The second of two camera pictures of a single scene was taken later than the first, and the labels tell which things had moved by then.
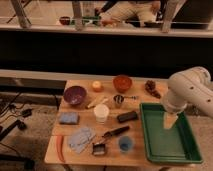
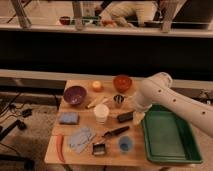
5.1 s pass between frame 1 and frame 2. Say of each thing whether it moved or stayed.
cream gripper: moved
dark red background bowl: stayed
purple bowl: stayed
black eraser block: stayed
